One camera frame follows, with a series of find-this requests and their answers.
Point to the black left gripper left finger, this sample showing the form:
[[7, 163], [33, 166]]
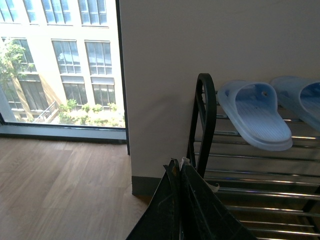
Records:
[[161, 220]]

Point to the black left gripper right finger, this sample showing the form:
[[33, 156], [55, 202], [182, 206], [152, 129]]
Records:
[[203, 215]]

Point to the light blue slipper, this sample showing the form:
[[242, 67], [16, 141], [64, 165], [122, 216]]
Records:
[[301, 96], [252, 107]]

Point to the black metal shoe rack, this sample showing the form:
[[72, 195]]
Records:
[[275, 194]]

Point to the dark left window frame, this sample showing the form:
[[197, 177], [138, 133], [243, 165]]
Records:
[[61, 70]]

